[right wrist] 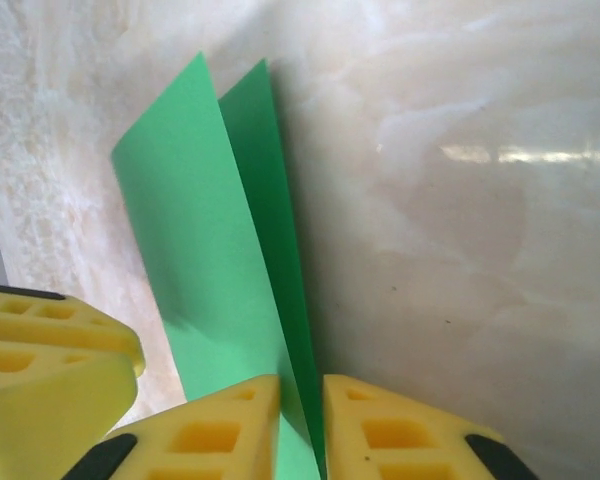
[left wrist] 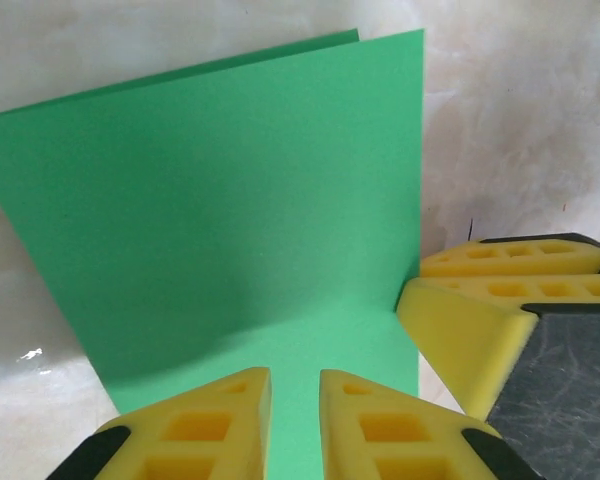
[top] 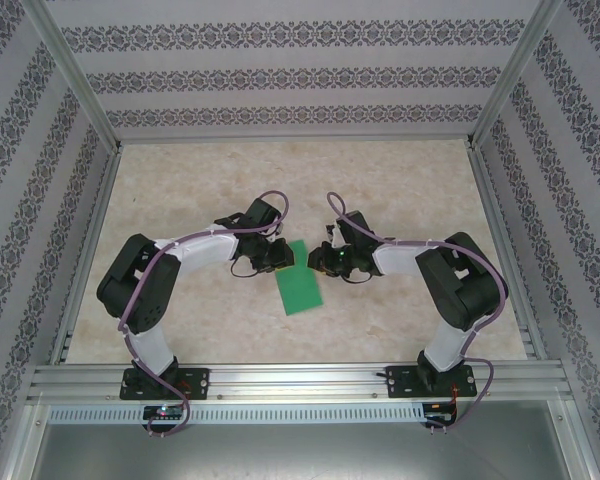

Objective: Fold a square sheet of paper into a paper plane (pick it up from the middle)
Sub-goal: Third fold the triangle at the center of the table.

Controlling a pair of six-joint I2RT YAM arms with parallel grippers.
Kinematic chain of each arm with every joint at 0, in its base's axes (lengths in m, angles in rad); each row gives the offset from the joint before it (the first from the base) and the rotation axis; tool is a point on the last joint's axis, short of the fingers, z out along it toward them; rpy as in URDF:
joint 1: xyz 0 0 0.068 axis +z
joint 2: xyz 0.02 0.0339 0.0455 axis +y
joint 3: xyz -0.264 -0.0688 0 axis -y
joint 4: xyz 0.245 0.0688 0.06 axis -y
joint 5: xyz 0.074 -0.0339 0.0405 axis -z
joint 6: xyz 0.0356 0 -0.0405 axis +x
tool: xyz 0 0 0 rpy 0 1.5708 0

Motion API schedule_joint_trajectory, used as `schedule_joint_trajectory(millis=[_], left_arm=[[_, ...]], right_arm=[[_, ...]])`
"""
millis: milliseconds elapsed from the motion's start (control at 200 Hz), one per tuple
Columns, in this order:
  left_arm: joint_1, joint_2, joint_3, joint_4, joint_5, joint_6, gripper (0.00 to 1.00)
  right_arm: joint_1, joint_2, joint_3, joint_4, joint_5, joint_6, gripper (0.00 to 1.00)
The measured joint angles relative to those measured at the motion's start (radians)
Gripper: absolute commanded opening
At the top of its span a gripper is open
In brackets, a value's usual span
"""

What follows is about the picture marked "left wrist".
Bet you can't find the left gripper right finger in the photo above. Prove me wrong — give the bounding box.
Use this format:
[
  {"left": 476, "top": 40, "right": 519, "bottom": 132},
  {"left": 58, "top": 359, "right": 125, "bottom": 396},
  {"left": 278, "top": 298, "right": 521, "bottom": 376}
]
[{"left": 319, "top": 368, "right": 536, "bottom": 480}]

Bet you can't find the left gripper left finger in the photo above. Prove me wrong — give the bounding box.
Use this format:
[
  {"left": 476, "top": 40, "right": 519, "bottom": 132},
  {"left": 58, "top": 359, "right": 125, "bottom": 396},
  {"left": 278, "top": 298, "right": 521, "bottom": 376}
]
[{"left": 44, "top": 367, "right": 272, "bottom": 480}]

